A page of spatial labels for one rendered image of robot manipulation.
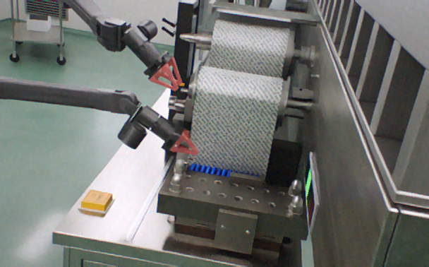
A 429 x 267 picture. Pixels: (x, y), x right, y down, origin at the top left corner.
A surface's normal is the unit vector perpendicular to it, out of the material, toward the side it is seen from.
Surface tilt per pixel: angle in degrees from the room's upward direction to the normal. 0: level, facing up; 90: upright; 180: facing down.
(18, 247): 0
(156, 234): 0
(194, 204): 90
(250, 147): 90
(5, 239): 0
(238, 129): 90
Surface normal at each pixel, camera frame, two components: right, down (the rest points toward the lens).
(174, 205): -0.13, 0.37
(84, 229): 0.13, -0.91
